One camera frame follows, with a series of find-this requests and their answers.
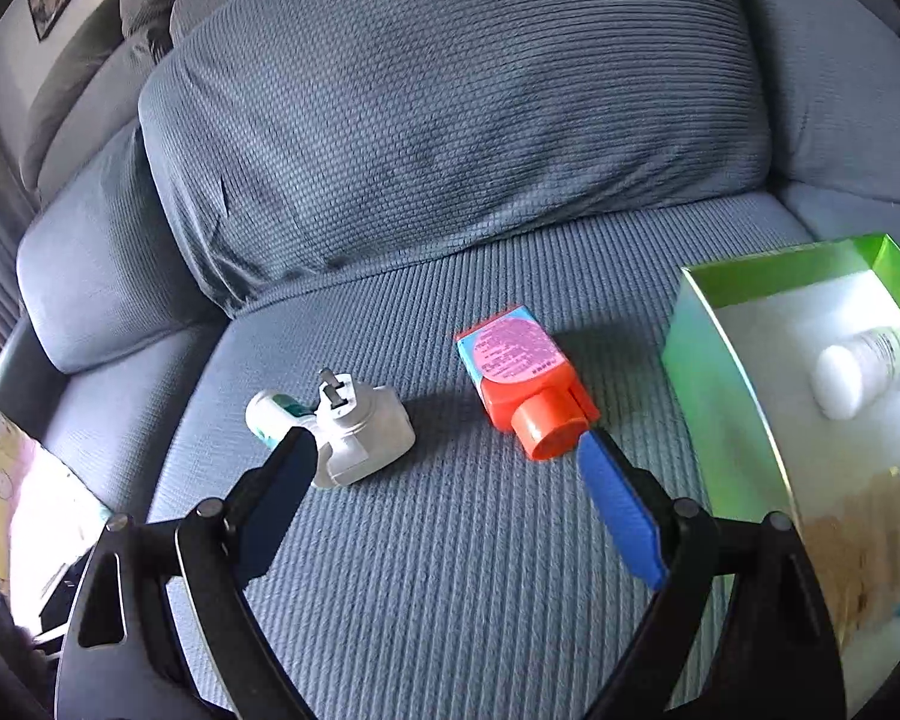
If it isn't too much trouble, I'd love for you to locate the large white pill bottle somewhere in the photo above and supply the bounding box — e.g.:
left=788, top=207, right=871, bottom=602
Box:
left=810, top=324, right=900, bottom=421

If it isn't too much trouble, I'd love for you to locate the pale cloth with green edge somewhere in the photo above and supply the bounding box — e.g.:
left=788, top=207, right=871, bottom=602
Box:
left=0, top=397, right=113, bottom=601

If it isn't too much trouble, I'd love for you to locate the grey sofa back cushion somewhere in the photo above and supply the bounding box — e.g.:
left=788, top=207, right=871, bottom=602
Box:
left=720, top=0, right=900, bottom=203
left=16, top=120, right=233, bottom=376
left=139, top=0, right=775, bottom=316

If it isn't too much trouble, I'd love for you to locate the white plug-in adapter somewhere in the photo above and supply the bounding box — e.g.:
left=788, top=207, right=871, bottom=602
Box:
left=292, top=367, right=417, bottom=490

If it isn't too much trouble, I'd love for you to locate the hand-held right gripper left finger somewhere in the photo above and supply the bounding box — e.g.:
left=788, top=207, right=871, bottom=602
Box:
left=54, top=426, right=320, bottom=720

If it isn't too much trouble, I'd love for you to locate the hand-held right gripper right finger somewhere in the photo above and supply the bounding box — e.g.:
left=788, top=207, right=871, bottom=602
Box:
left=577, top=427, right=848, bottom=720

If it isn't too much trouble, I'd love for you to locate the small white bottle green label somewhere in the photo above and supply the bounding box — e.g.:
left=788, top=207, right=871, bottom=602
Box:
left=244, top=388, right=320, bottom=451

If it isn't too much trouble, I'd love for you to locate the grey sofa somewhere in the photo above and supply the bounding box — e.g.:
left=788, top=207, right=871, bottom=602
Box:
left=0, top=0, right=900, bottom=720

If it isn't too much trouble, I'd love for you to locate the green cardboard box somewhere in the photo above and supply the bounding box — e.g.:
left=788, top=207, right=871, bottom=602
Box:
left=660, top=234, right=900, bottom=720

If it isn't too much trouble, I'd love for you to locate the orange bottle pink label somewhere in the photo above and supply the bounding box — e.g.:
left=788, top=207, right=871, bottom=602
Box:
left=454, top=304, right=601, bottom=462

